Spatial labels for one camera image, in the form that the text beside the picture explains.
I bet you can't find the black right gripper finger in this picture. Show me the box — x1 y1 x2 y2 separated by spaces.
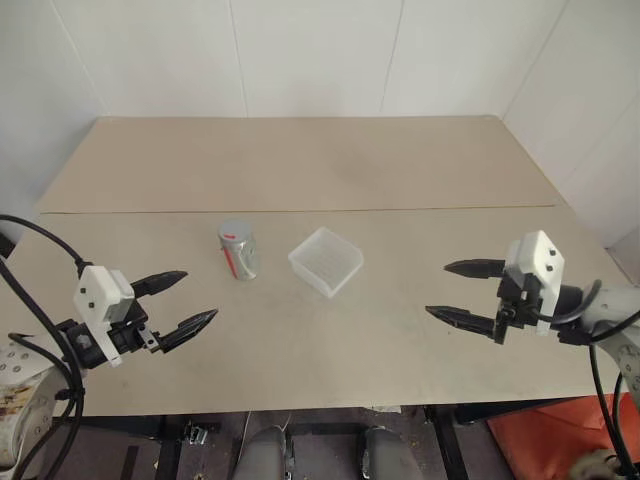
424 305 500 344
443 258 509 281

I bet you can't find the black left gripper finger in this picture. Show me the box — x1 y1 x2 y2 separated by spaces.
131 270 189 302
159 308 220 354

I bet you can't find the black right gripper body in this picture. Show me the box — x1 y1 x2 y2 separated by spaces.
492 271 545 346

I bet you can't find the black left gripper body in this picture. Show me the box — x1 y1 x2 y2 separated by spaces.
110 298 165 357

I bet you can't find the translucent white square container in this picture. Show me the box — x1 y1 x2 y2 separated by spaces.
287 226 365 300

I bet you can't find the orange red sheet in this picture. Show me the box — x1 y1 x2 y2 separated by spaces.
486 392 640 462

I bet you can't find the grey rounded shape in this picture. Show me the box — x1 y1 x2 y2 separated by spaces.
361 425 425 480
233 424 294 480

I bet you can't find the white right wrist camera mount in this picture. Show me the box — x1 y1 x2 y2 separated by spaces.
503 230 567 337

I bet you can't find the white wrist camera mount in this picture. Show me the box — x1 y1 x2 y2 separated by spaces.
72 265 137 369
503 230 567 337

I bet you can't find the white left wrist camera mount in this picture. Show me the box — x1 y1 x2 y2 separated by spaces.
72 265 137 369

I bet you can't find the silver caster bracket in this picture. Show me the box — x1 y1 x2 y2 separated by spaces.
183 421 210 447

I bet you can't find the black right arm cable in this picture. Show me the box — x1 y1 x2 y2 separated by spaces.
528 278 640 480

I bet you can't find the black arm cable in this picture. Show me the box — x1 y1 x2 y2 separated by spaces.
528 278 640 480
0 214 96 480

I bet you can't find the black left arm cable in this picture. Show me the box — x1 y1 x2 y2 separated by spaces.
0 214 96 480

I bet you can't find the black table frame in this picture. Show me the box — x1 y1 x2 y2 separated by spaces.
49 397 594 480

